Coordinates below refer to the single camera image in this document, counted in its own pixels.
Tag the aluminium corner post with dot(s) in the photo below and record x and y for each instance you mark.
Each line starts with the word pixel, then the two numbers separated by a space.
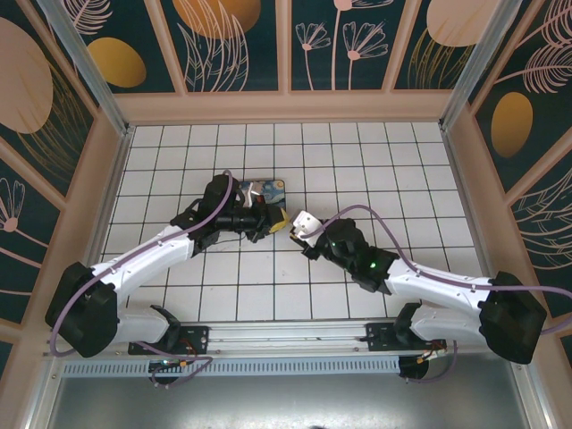
pixel 478 62
pixel 89 71

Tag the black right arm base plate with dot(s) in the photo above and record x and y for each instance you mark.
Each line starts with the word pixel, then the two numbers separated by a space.
pixel 380 335

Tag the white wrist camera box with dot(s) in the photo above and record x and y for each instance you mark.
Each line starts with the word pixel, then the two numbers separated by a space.
pixel 308 223
pixel 253 195

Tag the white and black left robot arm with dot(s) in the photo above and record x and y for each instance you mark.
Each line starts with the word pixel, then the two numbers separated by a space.
pixel 143 254

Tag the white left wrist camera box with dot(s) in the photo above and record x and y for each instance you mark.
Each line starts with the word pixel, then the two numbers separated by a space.
pixel 253 195

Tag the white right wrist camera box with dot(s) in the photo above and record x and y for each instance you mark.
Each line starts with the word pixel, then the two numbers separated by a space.
pixel 308 223

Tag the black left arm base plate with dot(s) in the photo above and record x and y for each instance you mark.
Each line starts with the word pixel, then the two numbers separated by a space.
pixel 196 337

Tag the starry night painted box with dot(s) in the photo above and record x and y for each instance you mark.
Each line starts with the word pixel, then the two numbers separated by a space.
pixel 272 192

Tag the grey metal sheet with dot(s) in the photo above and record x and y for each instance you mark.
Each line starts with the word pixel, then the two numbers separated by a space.
pixel 286 402

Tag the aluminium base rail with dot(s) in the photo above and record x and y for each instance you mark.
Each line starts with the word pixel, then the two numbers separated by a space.
pixel 290 335

